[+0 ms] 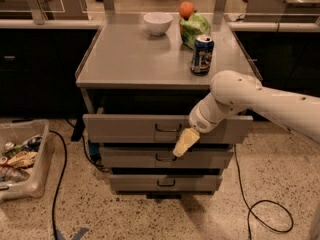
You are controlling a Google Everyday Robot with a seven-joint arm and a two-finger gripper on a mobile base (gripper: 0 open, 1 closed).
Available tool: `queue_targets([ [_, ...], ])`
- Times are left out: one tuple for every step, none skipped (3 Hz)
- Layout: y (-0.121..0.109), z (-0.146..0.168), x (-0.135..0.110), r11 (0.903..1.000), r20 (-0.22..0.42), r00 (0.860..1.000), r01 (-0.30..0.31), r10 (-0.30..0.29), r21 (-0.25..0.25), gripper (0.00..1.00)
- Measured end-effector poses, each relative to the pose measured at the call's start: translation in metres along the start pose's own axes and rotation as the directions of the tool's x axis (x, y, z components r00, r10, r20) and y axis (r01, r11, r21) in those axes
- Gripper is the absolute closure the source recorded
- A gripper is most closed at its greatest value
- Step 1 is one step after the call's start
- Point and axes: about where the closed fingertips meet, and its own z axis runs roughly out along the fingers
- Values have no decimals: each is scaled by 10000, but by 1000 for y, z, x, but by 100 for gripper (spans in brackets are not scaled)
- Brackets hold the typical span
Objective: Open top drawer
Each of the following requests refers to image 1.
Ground white ceramic bowl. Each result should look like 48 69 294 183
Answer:
143 12 173 36

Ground grey bottom drawer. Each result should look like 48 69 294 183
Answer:
109 175 222 192

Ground grey middle drawer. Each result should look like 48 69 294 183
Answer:
100 147 233 169

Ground grey metal drawer cabinet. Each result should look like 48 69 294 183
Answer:
75 11 263 196

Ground clear plastic bin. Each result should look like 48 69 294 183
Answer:
0 119 54 203

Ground black cable left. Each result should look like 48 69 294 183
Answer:
48 118 101 240

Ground crumpled snack bags in bin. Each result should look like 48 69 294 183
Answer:
0 135 42 182

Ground grey top drawer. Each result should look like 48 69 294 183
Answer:
83 114 253 144

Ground blue soda can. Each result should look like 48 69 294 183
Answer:
191 34 214 75

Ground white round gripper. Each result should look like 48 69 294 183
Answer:
173 102 218 157

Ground grey drawer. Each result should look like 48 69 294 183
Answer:
83 114 253 144
100 147 233 169
109 175 222 192

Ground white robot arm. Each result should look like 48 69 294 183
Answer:
173 70 320 157

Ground orange fruit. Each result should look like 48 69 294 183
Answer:
178 2 195 20

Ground black cable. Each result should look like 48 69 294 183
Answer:
48 118 101 240
233 143 295 240

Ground black cable right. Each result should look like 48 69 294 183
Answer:
233 143 295 240

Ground green chip bag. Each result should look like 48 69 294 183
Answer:
179 13 211 49

